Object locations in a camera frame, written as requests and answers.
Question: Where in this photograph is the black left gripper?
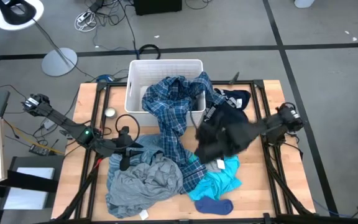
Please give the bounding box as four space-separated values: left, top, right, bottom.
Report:
112 126 144 171

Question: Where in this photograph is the grey t-shirt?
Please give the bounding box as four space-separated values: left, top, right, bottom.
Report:
105 152 185 220

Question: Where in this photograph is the blue plaid flannel shirt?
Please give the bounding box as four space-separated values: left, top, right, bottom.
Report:
141 72 226 194

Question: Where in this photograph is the teal shirt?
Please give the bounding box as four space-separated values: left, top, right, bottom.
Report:
187 154 243 202

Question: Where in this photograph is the purple-blue sock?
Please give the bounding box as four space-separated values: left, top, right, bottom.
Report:
194 196 234 216

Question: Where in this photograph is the black sports garment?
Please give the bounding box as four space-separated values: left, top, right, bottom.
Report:
193 88 267 170

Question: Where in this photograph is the small round tape roll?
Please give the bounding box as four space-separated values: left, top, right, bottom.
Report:
104 107 118 119

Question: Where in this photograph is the white plastic laundry basket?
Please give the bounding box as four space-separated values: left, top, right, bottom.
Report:
124 58 206 128

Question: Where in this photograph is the small black electronic device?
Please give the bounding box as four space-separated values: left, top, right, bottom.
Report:
28 144 51 157

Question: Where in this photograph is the black cart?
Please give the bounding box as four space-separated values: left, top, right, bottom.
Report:
0 155 65 224

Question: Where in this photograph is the white floor lamp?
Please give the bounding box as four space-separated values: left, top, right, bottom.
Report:
0 0 78 77

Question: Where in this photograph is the white power strip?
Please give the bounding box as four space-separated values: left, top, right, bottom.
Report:
74 10 98 32

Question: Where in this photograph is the black box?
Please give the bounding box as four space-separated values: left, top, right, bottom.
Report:
133 0 183 16

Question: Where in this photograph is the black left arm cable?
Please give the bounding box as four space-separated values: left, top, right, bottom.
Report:
114 113 141 144

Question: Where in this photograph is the black metal table frame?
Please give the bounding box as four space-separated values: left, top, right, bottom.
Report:
54 79 316 224

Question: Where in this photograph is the black coiled floor cable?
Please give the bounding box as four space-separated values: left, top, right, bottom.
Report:
137 44 162 60

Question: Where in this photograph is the blue floor cable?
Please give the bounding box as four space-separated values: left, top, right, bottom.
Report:
311 198 352 218

